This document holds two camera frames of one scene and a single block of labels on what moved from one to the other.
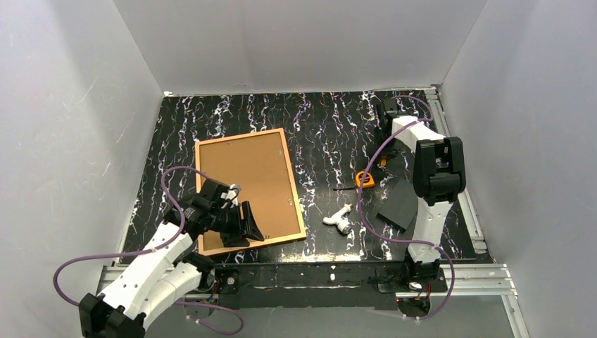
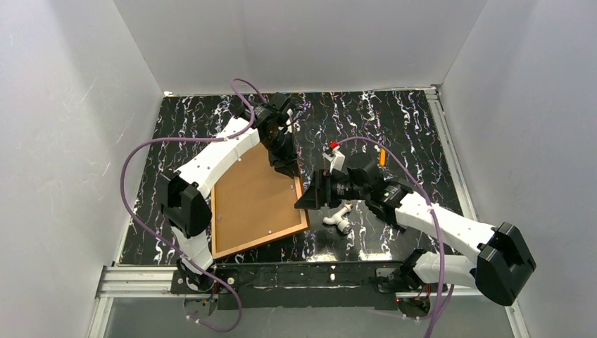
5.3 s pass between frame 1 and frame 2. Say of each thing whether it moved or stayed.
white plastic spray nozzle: stayed
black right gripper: moved
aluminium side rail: stayed
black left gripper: moved
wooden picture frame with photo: stayed
